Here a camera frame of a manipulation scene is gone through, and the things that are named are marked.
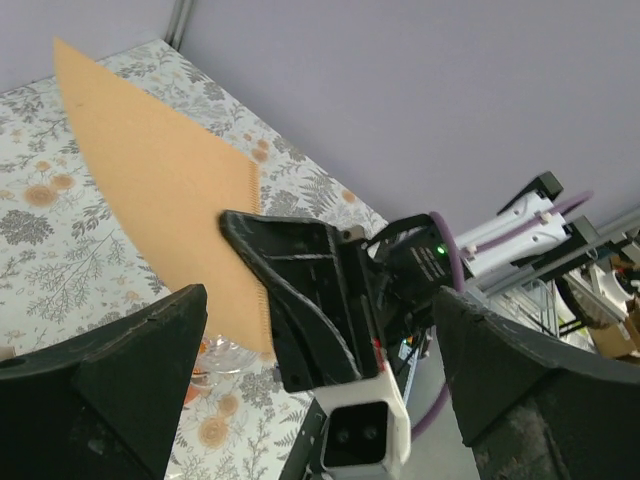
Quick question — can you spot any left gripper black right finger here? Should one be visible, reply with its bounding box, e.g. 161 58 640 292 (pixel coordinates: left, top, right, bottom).
433 288 639 480

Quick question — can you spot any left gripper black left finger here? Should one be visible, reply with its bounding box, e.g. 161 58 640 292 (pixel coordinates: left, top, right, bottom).
1 285 207 479

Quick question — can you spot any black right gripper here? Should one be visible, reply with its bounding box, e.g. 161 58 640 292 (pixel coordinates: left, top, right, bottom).
219 210 470 393

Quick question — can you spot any clear glass dripper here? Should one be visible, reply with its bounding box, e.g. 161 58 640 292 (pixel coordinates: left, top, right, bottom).
191 335 259 389

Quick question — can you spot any brown paper coffee filter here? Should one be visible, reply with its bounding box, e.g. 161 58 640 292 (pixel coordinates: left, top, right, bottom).
53 39 273 353

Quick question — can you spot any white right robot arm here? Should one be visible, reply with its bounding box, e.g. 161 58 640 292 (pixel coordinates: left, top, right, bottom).
219 172 591 393

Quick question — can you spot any orange glass carafe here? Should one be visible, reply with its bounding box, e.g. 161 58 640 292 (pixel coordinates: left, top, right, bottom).
184 369 211 405

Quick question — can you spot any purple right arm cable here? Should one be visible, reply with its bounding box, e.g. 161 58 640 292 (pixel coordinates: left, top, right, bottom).
409 189 596 441

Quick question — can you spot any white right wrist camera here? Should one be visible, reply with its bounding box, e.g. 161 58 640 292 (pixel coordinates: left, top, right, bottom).
314 363 411 479

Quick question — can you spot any aluminium frame rail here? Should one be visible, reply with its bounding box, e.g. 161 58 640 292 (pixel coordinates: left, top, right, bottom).
164 0 197 51

